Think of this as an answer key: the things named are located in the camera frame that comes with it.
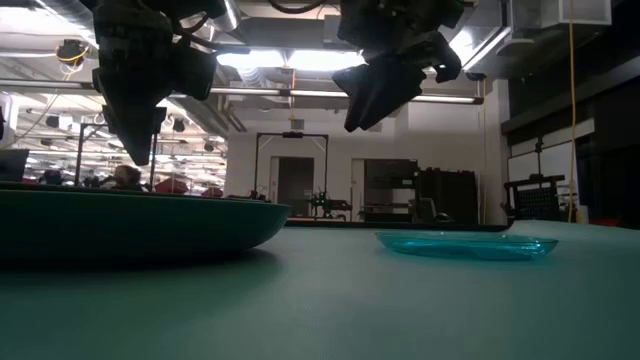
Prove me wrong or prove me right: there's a black yellow cable reel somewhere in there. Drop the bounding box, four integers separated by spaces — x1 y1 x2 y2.
54 38 91 66

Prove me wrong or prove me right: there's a dark computer monitor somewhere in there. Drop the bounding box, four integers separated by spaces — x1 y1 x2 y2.
0 148 30 183

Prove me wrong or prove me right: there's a long tube light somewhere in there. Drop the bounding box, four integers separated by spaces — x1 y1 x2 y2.
209 88 484 105

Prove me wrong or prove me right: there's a dark shelving unit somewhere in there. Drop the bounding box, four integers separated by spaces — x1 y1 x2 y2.
363 158 420 224

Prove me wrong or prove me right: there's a black cabinet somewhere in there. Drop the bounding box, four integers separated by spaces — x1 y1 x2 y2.
418 168 479 225

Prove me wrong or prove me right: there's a red tool chest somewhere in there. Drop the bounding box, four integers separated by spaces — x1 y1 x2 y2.
154 177 190 195

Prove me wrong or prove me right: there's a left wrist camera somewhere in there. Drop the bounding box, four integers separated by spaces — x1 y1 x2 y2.
172 44 219 101

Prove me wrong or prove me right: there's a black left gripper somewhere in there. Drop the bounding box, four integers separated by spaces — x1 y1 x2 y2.
92 0 176 166

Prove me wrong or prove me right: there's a blue transparent plastic plate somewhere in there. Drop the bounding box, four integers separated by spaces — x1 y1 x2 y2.
374 230 560 262

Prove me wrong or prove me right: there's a black wire cart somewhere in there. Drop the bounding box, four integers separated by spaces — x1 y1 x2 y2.
502 174 569 222

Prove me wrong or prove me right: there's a dark green round bowl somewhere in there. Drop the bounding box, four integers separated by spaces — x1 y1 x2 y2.
0 182 292 261

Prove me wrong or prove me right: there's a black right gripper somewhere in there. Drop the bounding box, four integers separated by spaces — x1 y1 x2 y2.
332 0 466 132

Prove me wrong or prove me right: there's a black metal frame stand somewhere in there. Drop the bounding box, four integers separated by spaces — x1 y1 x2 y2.
253 131 330 217
74 122 159 189

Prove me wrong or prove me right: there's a person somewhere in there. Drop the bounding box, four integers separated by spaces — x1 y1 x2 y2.
39 168 66 186
102 164 149 192

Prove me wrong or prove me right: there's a ceiling light panel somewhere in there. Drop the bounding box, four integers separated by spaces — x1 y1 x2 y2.
217 48 366 72

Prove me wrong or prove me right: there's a green table mat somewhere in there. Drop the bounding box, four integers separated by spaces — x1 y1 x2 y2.
0 219 640 360

